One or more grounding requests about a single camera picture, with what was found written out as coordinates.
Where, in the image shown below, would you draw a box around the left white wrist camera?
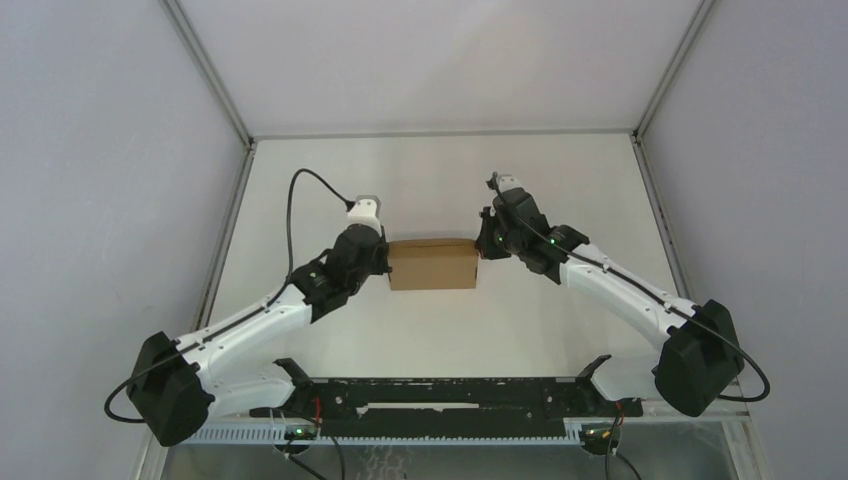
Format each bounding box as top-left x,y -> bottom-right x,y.
347,195 -> 383,236

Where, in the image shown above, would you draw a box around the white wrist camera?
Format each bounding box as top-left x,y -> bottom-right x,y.
495,174 -> 523,194
347,195 -> 383,236

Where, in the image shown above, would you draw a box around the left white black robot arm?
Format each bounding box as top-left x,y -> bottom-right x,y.
125,220 -> 389,447

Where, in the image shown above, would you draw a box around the white slotted cable duct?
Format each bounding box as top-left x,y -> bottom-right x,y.
182,422 -> 583,446

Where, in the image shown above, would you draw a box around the left green circuit board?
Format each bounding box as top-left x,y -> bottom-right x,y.
284,426 -> 318,441

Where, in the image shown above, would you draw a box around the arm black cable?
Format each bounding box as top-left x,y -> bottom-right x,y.
486,172 -> 772,403
103,168 -> 356,424

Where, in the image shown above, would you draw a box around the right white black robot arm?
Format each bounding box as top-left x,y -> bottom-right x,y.
475,176 -> 745,417

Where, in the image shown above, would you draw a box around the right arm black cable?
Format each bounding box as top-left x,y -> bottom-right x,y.
486,172 -> 772,403

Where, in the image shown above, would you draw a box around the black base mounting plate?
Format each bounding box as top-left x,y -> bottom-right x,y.
249,359 -> 644,434

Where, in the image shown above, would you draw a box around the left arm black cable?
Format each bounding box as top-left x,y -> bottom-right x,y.
103,168 -> 356,424

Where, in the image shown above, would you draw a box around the right green circuit board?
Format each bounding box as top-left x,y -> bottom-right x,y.
580,428 -> 620,443

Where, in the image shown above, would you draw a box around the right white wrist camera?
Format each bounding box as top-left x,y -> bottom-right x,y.
495,174 -> 523,194

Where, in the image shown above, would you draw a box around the brown cardboard box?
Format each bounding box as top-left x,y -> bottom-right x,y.
388,238 -> 479,291

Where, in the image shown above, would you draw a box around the green circuit board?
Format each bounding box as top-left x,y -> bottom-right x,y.
284,426 -> 318,441
580,428 -> 620,443

